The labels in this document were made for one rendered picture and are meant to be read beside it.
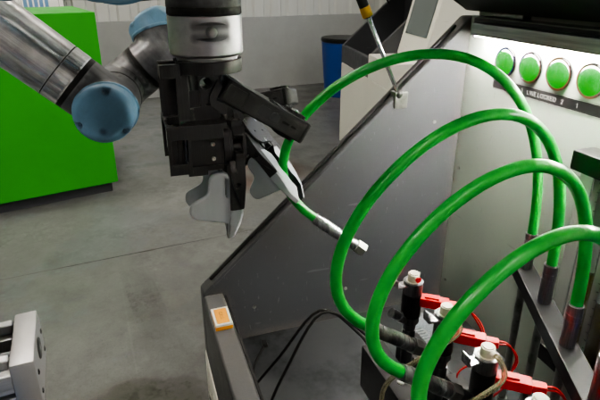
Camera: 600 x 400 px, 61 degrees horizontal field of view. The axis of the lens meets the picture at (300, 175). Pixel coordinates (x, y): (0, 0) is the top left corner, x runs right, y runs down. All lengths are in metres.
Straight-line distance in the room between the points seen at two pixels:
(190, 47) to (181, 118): 0.07
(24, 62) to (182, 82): 0.23
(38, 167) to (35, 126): 0.29
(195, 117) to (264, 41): 6.93
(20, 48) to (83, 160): 3.29
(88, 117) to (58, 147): 3.24
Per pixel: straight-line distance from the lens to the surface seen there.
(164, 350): 2.42
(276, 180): 0.73
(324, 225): 0.77
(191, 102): 0.54
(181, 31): 0.52
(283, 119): 0.56
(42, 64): 0.69
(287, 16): 7.56
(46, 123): 3.86
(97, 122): 0.67
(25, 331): 0.95
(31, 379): 0.91
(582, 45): 0.82
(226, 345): 0.90
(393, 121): 1.00
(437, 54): 0.71
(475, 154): 1.05
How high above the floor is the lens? 1.52
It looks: 21 degrees down
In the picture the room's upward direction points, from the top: straight up
